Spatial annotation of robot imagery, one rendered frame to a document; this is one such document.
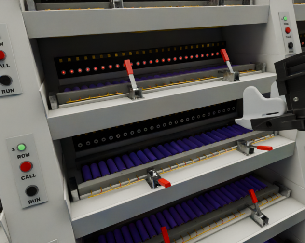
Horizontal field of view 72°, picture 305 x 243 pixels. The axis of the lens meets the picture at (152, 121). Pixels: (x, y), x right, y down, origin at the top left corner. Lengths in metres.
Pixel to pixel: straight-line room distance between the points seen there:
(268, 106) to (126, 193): 0.32
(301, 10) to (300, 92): 0.58
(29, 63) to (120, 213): 0.33
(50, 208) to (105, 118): 0.19
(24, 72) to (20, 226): 0.27
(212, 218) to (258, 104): 0.40
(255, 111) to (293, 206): 0.49
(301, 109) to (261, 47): 0.49
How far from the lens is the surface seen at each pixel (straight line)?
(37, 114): 0.42
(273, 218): 0.71
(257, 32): 0.75
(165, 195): 0.48
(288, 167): 0.76
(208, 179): 0.53
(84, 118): 0.42
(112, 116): 0.43
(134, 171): 0.49
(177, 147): 0.58
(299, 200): 0.79
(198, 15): 0.58
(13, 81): 0.44
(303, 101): 0.28
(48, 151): 0.42
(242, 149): 0.61
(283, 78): 0.28
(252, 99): 0.32
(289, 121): 0.27
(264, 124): 0.29
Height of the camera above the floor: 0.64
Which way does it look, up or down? 2 degrees down
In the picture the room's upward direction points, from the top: 12 degrees counter-clockwise
